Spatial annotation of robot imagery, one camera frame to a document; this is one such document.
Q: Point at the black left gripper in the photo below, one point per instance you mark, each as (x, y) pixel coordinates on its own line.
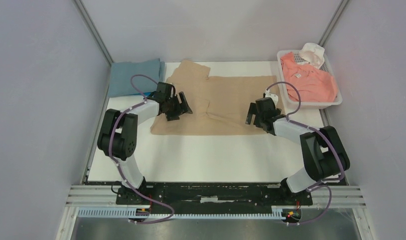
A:
(174, 115)

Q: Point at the white slotted cable duct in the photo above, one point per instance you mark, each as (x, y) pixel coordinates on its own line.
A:
(135, 213)

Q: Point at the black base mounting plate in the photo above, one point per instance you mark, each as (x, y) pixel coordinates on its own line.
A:
(210, 198)

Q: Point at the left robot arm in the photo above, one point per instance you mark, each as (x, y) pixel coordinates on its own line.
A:
(119, 130)

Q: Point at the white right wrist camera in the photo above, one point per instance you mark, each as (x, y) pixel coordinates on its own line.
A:
(273, 96)

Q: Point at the pink t shirt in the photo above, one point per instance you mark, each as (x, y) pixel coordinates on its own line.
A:
(313, 85)

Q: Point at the folded bright blue t shirt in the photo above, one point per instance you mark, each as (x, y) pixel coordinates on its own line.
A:
(145, 94)

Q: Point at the white plastic basket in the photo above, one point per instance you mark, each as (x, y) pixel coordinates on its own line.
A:
(308, 105)

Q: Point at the folded grey-blue t shirt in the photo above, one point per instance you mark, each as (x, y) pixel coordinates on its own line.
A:
(131, 78)

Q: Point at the white t shirt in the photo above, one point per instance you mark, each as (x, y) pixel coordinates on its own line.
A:
(312, 54)

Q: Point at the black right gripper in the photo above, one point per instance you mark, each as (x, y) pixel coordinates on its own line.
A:
(259, 116)

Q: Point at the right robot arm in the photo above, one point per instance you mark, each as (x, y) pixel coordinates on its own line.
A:
(324, 156)

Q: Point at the beige t shirt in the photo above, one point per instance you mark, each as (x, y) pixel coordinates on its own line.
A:
(219, 104)

